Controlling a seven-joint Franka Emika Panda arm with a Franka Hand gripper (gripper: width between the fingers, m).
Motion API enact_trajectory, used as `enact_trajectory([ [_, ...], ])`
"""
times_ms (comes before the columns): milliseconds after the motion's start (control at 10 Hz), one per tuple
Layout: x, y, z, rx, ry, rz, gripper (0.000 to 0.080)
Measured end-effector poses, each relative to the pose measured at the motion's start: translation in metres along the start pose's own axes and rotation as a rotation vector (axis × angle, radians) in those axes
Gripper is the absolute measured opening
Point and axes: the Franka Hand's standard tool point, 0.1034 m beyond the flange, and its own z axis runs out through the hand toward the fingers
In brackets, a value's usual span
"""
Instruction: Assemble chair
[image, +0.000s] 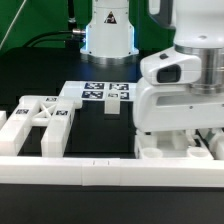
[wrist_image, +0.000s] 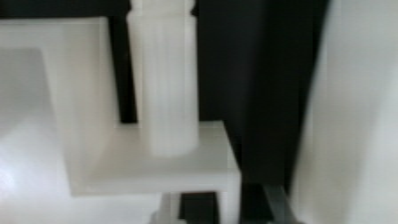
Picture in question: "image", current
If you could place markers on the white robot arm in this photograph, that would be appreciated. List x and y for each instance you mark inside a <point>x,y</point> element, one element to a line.
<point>197,23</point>

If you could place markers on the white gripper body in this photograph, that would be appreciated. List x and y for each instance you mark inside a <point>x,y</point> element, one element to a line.
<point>180,89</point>

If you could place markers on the white front fence bar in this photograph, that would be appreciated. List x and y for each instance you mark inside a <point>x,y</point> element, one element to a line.
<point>112,172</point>

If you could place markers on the white fence bar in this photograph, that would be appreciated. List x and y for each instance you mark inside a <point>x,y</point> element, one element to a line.
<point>2,118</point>
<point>112,172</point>
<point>216,143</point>

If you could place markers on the white right fence bar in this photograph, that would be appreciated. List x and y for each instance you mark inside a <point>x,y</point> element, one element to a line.
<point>216,143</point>

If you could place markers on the white left fence bar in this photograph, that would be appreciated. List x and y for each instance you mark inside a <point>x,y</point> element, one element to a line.
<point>2,118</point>

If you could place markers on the white chair seat part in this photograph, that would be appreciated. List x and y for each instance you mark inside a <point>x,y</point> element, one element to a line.
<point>170,145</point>

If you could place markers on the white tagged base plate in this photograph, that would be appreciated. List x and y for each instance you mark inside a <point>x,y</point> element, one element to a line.
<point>99,91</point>

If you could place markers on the white chair back frame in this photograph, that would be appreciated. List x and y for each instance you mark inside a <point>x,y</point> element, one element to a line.
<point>55,114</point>

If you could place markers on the black vertical post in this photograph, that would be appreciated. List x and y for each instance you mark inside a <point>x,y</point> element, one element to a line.
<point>71,12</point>

